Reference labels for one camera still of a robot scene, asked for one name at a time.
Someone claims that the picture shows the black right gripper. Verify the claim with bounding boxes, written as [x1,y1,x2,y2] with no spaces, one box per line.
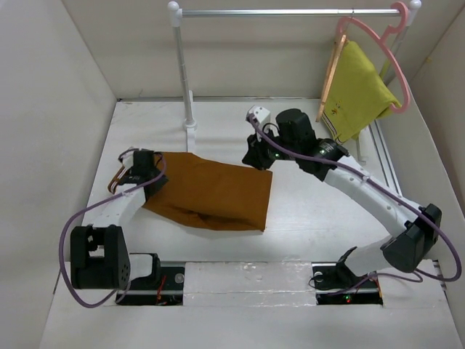
[242,125,300,169]

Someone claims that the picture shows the wooden hanger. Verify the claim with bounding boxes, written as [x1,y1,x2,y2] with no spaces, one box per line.
[315,23,348,122]
[107,166,130,194]

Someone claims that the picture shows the brown trousers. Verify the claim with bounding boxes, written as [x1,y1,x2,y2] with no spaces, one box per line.
[144,152,272,232]

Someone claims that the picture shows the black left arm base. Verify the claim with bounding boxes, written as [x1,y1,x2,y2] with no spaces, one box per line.
[116,262,185,306]

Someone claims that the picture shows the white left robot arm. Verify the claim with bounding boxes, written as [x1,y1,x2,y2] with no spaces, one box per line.
[70,149,169,290]

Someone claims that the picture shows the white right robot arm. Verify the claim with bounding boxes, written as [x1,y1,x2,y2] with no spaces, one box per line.
[243,106,442,289]

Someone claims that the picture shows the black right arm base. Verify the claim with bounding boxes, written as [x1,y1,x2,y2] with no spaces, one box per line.
[308,247,383,305]

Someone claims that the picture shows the yellow-green trousers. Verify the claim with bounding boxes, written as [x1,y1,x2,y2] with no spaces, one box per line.
[322,41,401,144]

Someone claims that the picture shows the pink plastic hanger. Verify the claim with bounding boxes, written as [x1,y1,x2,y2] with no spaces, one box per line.
[336,1,411,113]

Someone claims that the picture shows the silver clothes rack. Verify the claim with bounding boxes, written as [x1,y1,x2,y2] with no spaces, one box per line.
[168,1,422,151]

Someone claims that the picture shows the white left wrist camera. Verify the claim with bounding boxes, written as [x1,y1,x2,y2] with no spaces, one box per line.
[118,148,140,163]

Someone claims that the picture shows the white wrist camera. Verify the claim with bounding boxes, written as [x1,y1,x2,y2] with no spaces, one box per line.
[118,148,140,163]
[246,105,271,145]

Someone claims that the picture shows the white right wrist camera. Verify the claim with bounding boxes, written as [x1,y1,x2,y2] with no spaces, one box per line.
[246,105,271,145]

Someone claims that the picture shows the aluminium side rail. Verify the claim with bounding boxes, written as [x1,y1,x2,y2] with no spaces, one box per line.
[369,121,402,195]

